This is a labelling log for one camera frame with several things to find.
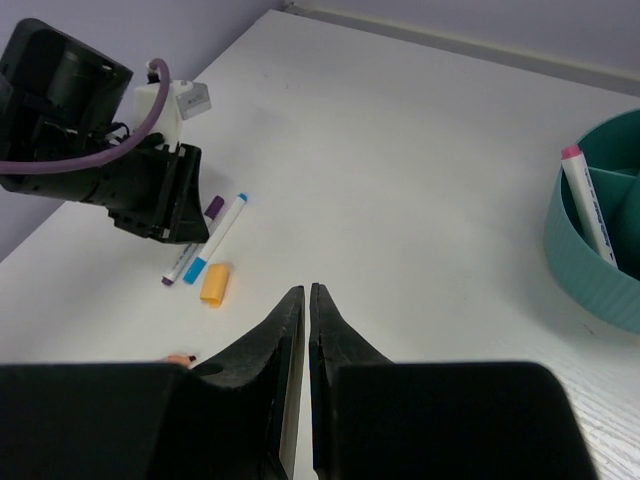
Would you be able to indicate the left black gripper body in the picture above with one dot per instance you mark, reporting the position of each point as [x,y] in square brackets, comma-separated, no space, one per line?
[137,190]

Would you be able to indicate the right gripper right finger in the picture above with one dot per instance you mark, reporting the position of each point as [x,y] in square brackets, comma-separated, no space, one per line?
[333,344]

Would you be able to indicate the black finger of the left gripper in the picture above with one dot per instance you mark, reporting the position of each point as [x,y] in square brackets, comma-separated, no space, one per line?
[186,221]

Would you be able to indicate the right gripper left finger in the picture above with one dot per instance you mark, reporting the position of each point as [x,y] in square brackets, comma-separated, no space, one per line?
[258,381]

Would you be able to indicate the purple white marker pen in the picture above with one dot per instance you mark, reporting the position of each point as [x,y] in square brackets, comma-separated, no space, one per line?
[184,258]

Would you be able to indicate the pink white marker pen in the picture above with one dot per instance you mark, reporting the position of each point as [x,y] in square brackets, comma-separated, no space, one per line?
[580,183]

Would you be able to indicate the teal round pen holder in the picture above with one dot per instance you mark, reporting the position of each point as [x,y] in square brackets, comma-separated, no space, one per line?
[611,150]

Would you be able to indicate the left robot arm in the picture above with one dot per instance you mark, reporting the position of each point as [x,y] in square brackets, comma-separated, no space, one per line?
[60,139]

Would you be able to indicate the yellow orange eraser cap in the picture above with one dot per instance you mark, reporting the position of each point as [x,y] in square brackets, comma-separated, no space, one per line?
[214,285]

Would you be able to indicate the clear orange tip pencil case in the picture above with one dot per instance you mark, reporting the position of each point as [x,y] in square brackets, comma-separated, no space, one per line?
[186,361]

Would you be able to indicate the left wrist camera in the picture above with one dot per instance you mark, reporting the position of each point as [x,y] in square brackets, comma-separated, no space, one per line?
[186,99]

